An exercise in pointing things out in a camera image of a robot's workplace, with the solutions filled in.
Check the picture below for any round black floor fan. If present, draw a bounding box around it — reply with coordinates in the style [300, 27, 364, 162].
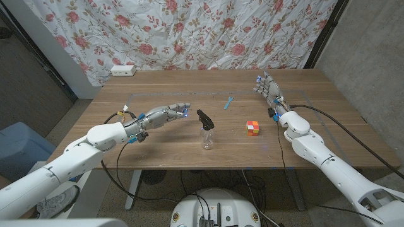
[141, 170, 167, 186]

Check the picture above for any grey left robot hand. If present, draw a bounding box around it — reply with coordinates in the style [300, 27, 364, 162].
[123, 102, 192, 137]

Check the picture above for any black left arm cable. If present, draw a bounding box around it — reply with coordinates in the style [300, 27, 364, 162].
[100, 110, 179, 204]

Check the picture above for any white power strip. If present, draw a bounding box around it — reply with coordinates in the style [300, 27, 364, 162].
[110, 64, 137, 77]

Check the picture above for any black backdrop frame pole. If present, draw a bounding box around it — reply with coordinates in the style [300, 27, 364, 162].
[303, 0, 350, 69]
[0, 3, 78, 102]

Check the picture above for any blue storage bin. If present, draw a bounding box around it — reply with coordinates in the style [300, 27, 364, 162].
[0, 122, 57, 183]

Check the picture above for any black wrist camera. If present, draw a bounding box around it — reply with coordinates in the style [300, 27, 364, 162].
[128, 131, 149, 144]
[267, 107, 280, 123]

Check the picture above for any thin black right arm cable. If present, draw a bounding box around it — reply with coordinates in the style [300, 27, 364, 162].
[276, 119, 384, 225]

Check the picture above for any floral backdrop cloth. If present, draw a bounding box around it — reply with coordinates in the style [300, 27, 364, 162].
[23, 0, 338, 88]

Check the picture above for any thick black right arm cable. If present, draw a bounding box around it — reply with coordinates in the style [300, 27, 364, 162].
[290, 105, 404, 179]

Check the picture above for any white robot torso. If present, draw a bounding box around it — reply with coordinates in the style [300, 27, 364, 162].
[170, 188, 262, 227]

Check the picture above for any white table leg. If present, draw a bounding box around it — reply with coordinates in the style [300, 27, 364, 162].
[124, 169, 143, 211]

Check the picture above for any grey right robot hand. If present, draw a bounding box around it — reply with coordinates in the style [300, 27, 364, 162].
[253, 71, 290, 115]

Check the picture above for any white low platform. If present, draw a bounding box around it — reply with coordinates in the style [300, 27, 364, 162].
[27, 160, 111, 219]

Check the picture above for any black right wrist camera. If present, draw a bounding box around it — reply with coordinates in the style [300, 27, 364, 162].
[267, 107, 280, 123]

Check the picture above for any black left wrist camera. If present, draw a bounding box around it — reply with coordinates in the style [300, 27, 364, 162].
[128, 131, 149, 144]

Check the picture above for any clear spray bottle black nozzle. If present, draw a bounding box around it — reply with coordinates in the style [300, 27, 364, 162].
[196, 108, 216, 151]

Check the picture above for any grey sneaker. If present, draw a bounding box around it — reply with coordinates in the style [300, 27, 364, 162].
[36, 185, 80, 219]

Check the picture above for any grey table leg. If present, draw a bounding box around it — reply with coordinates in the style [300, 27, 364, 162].
[283, 168, 307, 211]

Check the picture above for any multicolour Rubik's cube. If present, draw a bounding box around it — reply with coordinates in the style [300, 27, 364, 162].
[246, 120, 260, 137]

